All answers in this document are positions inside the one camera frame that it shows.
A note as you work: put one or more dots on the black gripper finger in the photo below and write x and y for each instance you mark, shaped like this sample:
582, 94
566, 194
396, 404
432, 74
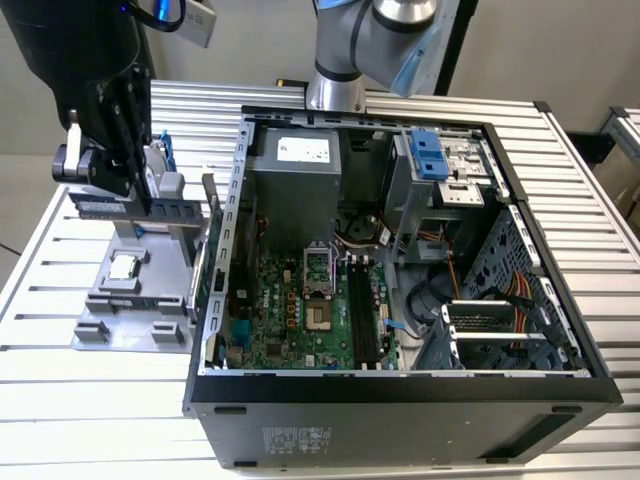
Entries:
140, 150
107, 150

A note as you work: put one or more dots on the green RAM stick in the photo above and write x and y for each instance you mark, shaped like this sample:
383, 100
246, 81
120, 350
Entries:
175, 209

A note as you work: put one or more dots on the black RAM slot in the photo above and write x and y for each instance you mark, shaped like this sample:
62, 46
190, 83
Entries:
356, 310
368, 310
362, 310
374, 310

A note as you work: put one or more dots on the hard disk in blue carrier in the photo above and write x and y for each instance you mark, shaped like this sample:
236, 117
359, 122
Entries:
159, 170

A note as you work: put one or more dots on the green graphics card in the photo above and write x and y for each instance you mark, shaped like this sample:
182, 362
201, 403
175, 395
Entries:
215, 235

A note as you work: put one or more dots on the silver CPU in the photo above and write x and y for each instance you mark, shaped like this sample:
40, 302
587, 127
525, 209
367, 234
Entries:
122, 266

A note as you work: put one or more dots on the grey parts rack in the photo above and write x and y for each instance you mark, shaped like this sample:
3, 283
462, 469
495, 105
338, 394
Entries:
165, 270

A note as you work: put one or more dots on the black case fan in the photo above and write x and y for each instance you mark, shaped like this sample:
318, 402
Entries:
245, 260

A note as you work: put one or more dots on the grey power supply unit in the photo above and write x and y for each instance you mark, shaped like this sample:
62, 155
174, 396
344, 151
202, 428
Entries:
295, 200

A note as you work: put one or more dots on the black block with yellow tip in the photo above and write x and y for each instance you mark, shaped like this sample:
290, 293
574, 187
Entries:
290, 82

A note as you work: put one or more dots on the teal board connector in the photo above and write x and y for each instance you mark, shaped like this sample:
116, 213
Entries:
240, 334

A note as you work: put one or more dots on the green motherboard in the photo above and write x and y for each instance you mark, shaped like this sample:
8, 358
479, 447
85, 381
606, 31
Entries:
280, 320

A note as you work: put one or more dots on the CPU socket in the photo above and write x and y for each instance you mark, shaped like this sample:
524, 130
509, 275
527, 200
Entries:
320, 315

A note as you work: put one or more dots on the blue plastic drive latch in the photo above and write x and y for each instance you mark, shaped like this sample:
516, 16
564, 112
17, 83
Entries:
427, 155

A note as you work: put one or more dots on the metal drive cage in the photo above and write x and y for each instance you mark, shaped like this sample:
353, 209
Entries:
460, 195

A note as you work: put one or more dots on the black PC case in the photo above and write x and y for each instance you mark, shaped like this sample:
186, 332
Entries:
400, 430

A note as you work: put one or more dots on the metal disk bay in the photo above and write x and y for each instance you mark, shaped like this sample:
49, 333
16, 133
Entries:
480, 337

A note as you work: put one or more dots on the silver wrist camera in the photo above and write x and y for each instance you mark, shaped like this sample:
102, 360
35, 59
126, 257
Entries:
200, 22

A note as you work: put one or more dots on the black steel post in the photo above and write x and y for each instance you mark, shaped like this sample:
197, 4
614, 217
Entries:
460, 50

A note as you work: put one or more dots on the aluminium profile frame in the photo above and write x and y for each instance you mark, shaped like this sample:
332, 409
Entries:
620, 130

